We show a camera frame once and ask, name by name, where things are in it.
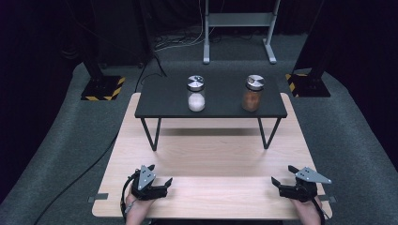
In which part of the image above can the glass jar with brown powder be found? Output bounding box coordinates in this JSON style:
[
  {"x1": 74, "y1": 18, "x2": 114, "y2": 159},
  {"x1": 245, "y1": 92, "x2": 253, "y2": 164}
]
[{"x1": 241, "y1": 74, "x2": 267, "y2": 113}]

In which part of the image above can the glass jar with white powder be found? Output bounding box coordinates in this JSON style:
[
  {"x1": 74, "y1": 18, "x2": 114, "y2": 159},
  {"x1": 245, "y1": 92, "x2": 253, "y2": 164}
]
[{"x1": 186, "y1": 74, "x2": 207, "y2": 113}]

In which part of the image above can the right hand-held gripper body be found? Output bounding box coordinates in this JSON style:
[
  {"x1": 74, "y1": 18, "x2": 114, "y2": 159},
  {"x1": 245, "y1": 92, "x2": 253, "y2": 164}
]
[{"x1": 279, "y1": 166, "x2": 333, "y2": 203}]

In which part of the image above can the person's right hand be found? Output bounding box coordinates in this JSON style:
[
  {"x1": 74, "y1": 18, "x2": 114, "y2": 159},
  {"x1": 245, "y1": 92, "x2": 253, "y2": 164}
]
[{"x1": 290, "y1": 196, "x2": 324, "y2": 225}]

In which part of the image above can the black raised shelf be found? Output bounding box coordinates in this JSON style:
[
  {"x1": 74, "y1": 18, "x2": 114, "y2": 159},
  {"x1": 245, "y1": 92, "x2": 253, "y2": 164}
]
[{"x1": 134, "y1": 74, "x2": 288, "y2": 152}]

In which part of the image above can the long black floor cable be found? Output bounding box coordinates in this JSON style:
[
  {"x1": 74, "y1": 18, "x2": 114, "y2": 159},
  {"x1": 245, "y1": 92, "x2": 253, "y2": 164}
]
[{"x1": 33, "y1": 132, "x2": 121, "y2": 225}]

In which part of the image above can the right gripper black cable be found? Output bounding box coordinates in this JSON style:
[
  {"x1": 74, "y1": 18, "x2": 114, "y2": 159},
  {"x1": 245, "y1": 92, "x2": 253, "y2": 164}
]
[{"x1": 312, "y1": 196, "x2": 330, "y2": 225}]

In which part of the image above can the short black floor cable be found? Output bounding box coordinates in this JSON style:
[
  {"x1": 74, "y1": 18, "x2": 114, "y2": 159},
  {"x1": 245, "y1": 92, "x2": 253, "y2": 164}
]
[{"x1": 134, "y1": 52, "x2": 169, "y2": 94}]

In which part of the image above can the grey metal stand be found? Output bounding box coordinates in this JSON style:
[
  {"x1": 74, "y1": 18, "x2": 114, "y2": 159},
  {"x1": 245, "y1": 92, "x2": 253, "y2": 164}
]
[{"x1": 202, "y1": 0, "x2": 282, "y2": 66}]

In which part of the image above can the bundle of floor cables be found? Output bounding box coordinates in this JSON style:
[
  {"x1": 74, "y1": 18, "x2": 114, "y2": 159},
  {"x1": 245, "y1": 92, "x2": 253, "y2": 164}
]
[{"x1": 153, "y1": 24, "x2": 220, "y2": 53}]

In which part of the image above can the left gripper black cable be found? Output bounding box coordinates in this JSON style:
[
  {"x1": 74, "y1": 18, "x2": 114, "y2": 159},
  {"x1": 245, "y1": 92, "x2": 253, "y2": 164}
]
[{"x1": 119, "y1": 169, "x2": 141, "y2": 221}]

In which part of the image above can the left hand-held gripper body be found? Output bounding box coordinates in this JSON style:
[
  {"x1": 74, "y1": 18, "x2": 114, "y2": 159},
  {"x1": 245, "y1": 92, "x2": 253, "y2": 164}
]
[{"x1": 130, "y1": 164, "x2": 168, "y2": 202}]

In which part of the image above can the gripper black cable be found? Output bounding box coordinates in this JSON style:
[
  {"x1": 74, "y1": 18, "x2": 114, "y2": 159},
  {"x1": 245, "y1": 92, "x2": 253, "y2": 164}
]
[
  {"x1": 119, "y1": 169, "x2": 141, "y2": 221},
  {"x1": 312, "y1": 196, "x2": 330, "y2": 225}
]

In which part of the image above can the person's left hand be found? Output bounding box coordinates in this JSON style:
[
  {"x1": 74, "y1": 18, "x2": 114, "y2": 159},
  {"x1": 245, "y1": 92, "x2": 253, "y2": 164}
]
[{"x1": 125, "y1": 190, "x2": 157, "y2": 225}]

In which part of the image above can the black cabinet on casters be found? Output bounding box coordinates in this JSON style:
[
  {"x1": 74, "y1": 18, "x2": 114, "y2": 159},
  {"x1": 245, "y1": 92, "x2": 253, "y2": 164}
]
[{"x1": 90, "y1": 0, "x2": 155, "y2": 69}]

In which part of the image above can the black stand with striped base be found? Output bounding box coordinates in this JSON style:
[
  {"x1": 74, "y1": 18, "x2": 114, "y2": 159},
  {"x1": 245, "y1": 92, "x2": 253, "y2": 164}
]
[
  {"x1": 79, "y1": 59, "x2": 127, "y2": 102},
  {"x1": 284, "y1": 0, "x2": 332, "y2": 98}
]

